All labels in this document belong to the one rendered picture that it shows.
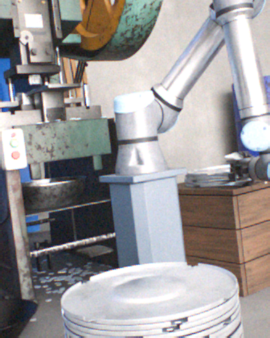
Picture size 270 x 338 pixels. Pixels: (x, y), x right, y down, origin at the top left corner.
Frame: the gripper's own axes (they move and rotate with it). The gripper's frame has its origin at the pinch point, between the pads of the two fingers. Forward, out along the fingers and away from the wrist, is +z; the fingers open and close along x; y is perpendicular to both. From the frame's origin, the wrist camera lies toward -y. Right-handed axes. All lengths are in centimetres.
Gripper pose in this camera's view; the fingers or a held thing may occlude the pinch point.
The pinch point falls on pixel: (236, 168)
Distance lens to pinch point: 172.3
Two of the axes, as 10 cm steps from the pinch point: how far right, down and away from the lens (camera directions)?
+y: -9.6, 1.3, -2.3
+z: -2.3, 0.2, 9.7
